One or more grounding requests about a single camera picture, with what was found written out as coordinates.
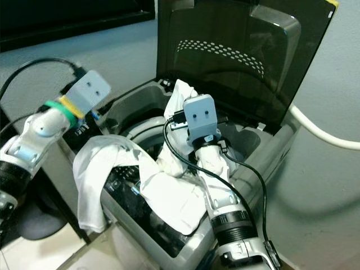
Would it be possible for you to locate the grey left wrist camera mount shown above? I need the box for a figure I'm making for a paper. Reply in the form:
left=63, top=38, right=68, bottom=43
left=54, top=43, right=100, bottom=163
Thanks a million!
left=66, top=70, right=112, bottom=118

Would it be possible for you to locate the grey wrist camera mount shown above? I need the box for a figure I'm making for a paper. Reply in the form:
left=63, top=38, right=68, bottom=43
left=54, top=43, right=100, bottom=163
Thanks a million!
left=182, top=94, right=221, bottom=142
left=66, top=70, right=112, bottom=118

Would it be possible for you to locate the grey top load washer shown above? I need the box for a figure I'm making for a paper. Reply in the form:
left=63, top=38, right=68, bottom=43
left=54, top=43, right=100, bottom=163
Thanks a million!
left=87, top=73, right=338, bottom=270

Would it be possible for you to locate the dark glass washer lid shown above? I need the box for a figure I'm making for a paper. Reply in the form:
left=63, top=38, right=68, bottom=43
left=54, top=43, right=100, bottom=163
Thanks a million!
left=155, top=0, right=338, bottom=133

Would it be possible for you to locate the white hose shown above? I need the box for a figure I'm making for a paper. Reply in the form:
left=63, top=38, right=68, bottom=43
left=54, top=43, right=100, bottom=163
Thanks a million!
left=289, top=104, right=360, bottom=151

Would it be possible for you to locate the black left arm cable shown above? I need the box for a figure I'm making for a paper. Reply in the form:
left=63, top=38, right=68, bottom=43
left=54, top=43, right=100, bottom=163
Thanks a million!
left=0, top=56, right=88, bottom=102

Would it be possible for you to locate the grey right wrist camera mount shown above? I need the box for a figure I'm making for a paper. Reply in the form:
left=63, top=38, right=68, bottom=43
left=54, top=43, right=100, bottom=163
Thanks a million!
left=182, top=94, right=221, bottom=142

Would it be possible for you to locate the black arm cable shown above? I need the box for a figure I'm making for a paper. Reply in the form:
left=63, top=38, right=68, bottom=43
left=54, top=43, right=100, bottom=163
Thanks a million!
left=162, top=115, right=282, bottom=269
left=0, top=56, right=88, bottom=102

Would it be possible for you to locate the black window frame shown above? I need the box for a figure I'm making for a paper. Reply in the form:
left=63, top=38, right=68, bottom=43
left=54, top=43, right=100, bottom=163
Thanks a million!
left=0, top=0, right=156, bottom=52

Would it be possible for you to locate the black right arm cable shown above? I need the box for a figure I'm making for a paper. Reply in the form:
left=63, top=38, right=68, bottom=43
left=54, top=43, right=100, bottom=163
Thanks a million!
left=162, top=115, right=282, bottom=269

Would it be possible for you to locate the white garment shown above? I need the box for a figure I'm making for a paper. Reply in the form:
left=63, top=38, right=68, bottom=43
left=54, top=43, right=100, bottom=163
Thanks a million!
left=73, top=79, right=210, bottom=236

